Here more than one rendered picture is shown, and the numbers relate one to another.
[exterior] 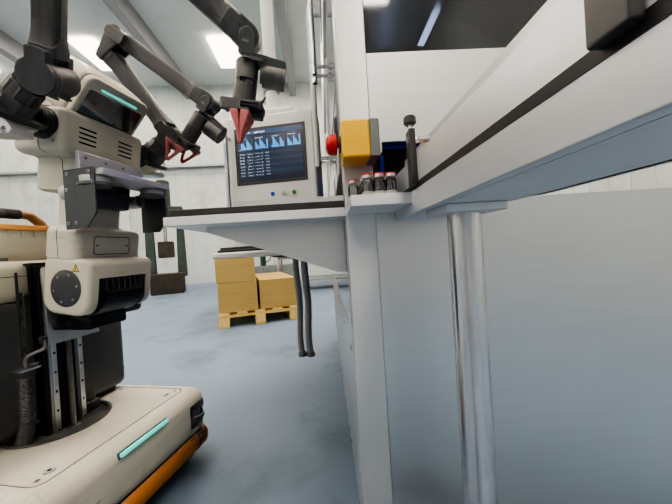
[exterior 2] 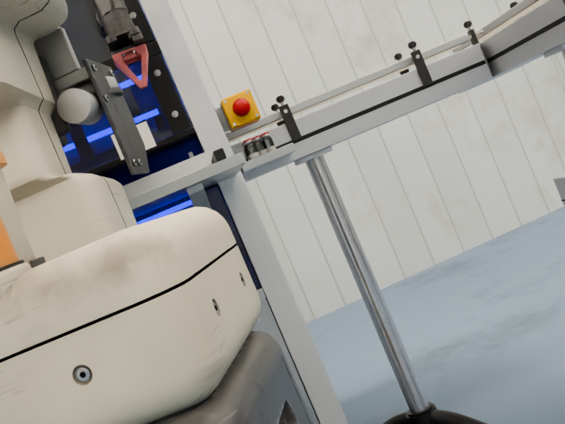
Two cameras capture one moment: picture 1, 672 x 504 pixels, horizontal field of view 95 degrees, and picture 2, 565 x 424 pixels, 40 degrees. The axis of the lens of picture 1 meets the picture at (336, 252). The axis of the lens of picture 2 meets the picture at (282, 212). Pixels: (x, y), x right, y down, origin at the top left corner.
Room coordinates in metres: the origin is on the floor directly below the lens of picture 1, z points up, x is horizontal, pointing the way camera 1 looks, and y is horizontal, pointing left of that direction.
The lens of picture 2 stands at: (0.75, 1.71, 0.80)
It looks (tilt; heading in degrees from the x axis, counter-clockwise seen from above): 2 degrees down; 266
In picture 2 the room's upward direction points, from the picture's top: 23 degrees counter-clockwise
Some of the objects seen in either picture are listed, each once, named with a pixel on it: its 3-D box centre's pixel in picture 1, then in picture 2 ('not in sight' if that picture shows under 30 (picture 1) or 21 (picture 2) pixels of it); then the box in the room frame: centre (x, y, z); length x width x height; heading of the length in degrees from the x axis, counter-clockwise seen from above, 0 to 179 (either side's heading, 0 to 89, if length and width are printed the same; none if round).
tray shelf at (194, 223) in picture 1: (291, 227); (77, 233); (1.03, 0.15, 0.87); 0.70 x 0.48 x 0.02; 2
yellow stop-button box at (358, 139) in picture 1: (357, 143); (240, 110); (0.62, -0.06, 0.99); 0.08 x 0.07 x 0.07; 92
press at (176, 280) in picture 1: (165, 237); not in sight; (7.28, 4.00, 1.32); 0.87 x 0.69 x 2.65; 95
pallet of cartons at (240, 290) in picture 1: (255, 282); not in sight; (4.10, 1.10, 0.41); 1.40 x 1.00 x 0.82; 13
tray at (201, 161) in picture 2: (308, 211); (152, 189); (0.86, 0.07, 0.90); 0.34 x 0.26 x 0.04; 92
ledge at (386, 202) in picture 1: (383, 204); (266, 159); (0.60, -0.10, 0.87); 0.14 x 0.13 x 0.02; 92
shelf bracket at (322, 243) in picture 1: (277, 249); (207, 219); (0.78, 0.15, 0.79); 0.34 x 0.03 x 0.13; 92
